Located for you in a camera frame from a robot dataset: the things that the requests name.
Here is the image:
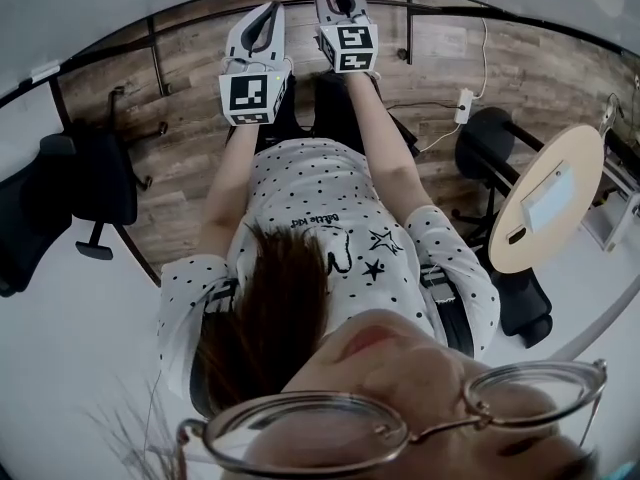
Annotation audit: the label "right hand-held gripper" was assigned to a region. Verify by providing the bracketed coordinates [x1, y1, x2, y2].
[313, 0, 379, 76]

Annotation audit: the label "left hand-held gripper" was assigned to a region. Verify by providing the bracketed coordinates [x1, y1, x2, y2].
[218, 1, 294, 129]

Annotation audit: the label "person's left forearm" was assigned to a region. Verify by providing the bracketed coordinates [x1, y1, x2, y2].
[201, 124, 260, 260]

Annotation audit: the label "person's right forearm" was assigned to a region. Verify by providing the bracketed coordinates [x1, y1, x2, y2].
[344, 70, 427, 220]

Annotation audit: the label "black whiteboard stand leg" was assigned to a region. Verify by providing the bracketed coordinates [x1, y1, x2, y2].
[395, 0, 415, 66]
[146, 16, 175, 96]

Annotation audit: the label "white power strip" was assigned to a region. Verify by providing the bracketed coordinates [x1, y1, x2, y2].
[453, 87, 477, 125]

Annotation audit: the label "white polka dot shirt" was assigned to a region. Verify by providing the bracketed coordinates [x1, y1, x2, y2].
[156, 137, 502, 410]

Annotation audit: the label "black office chair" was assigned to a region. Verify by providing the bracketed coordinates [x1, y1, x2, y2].
[0, 85, 154, 299]
[451, 107, 554, 350]

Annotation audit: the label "round wooden table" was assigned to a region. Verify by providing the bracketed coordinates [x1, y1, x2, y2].
[488, 123, 607, 275]

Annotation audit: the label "white tissue box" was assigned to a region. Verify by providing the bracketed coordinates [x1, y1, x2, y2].
[519, 161, 577, 235]

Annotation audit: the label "white equipment rack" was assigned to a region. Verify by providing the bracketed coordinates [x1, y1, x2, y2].
[581, 91, 640, 254]

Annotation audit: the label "person's face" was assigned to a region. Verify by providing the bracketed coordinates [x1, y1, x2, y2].
[279, 307, 604, 480]

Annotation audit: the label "round metal-rimmed eyeglasses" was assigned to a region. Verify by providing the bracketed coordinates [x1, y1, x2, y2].
[176, 357, 609, 480]

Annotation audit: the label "curved white tube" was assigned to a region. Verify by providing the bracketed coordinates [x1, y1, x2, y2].
[548, 267, 640, 365]

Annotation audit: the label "white power cable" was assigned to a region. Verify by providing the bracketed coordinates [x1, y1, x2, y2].
[416, 16, 489, 155]

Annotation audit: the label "grey and black harness strap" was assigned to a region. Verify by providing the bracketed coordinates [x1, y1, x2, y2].
[203, 276, 237, 315]
[420, 263, 475, 360]

